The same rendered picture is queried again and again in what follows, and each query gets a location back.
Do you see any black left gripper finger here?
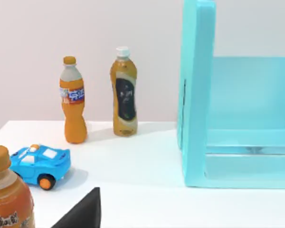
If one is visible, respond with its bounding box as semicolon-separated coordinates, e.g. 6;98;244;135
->
50;187;102;228

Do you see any blue toy car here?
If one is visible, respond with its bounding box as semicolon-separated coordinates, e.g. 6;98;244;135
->
9;143;71;191

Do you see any brown bottle orange cap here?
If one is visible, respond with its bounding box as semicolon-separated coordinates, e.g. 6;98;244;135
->
0;145;36;228

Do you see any orange soda bottle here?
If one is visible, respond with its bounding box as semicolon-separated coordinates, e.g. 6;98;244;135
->
59;56;88;144

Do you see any amber tea bottle white cap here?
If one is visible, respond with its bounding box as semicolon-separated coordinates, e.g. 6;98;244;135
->
109;46;138;138

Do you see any light blue rack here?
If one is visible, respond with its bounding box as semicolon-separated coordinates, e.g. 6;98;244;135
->
176;0;285;190

